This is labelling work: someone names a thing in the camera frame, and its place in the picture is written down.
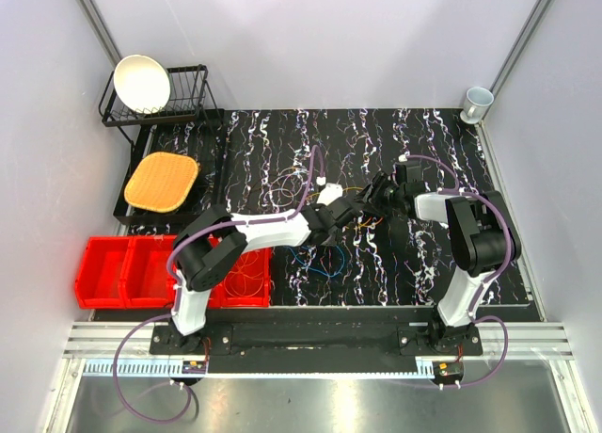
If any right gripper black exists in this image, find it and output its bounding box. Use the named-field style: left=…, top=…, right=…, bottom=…
left=351, top=170, right=404, bottom=218

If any blue cable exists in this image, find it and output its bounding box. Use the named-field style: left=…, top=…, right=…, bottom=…
left=289, top=247, right=349, bottom=279

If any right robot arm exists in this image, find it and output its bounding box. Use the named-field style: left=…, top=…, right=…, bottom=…
left=355, top=160, right=522, bottom=355

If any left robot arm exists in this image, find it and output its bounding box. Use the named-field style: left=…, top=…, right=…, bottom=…
left=166, top=196, right=364, bottom=354

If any black patterned table mat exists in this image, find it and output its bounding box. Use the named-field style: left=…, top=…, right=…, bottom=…
left=126, top=107, right=532, bottom=308

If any red bin right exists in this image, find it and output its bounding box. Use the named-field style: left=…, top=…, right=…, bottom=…
left=221, top=249, right=272, bottom=308

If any pale blue mug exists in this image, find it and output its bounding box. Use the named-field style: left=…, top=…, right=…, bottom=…
left=460, top=87, right=495, bottom=124

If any black tray stand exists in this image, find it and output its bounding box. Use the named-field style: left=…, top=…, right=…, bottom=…
left=113, top=120, right=228, bottom=227

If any orange woven tray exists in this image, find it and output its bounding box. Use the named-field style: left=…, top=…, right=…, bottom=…
left=123, top=152, right=200, bottom=214

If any white bowl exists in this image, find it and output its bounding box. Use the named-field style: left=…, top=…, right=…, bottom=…
left=113, top=55, right=171, bottom=114

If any red bin far left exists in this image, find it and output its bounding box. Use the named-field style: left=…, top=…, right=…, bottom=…
left=74, top=236, right=130, bottom=310

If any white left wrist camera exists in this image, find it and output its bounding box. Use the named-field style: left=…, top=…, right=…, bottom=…
left=315, top=176, right=343, bottom=205

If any white purple cable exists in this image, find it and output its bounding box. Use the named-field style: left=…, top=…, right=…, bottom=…
left=259, top=168, right=312, bottom=213

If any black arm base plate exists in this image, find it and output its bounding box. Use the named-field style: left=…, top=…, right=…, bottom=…
left=150, top=307, right=483, bottom=376

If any black wire dish rack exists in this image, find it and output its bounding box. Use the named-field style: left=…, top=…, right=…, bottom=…
left=98, top=64, right=225, bottom=127

